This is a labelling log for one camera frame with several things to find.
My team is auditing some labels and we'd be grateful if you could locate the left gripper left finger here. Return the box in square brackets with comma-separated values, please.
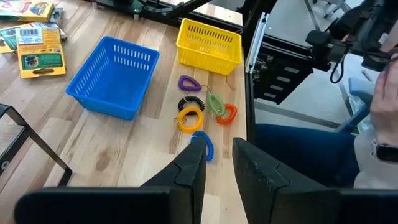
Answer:
[141, 136, 208, 224]

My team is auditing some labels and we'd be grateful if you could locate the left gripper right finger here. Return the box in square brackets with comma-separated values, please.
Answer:
[232, 136, 343, 224]

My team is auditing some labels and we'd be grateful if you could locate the yellow Crayola crayon box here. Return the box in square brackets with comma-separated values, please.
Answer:
[0, 21, 68, 54]
[0, 0, 56, 22]
[15, 26, 67, 79]

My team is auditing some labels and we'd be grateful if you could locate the person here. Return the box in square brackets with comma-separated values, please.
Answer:
[254, 46, 398, 190]

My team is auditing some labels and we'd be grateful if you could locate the blue plastic basket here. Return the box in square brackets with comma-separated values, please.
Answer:
[65, 35, 160, 121]

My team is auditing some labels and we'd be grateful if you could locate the yellow plastic basket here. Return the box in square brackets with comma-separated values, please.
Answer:
[175, 17, 243, 77]

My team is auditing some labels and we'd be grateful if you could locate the person's wristwatch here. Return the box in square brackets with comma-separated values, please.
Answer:
[371, 139, 398, 165]

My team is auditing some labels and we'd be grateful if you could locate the black slotted stand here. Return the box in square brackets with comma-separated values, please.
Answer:
[252, 33, 314, 106]

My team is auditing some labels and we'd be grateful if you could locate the blue chair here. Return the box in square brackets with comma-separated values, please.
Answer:
[334, 77, 376, 134]

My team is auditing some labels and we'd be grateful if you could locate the person's hand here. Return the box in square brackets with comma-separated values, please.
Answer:
[369, 54, 398, 147]

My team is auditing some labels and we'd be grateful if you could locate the white metal bar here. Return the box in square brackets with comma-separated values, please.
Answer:
[244, 11, 270, 75]

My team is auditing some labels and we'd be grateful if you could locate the blue coil wrist keychain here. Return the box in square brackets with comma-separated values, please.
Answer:
[190, 130, 215, 162]

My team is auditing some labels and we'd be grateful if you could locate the yellow coil wrist keychain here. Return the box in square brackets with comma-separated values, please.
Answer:
[174, 106, 205, 134]

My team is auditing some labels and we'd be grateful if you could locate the orange-red coil wrist keychain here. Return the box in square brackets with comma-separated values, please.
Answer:
[215, 103, 238, 126]

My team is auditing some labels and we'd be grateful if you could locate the green coil wrist keychain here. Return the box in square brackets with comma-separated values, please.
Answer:
[206, 93, 227, 118]

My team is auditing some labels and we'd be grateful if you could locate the black coil wrist keychain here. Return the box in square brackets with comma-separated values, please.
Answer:
[177, 95, 206, 116]

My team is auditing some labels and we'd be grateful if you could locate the purple coil wrist keychain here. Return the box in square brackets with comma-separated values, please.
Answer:
[178, 74, 203, 92]

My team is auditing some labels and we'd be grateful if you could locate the wooden shelf riser black frame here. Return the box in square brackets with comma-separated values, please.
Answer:
[0, 103, 73, 187]

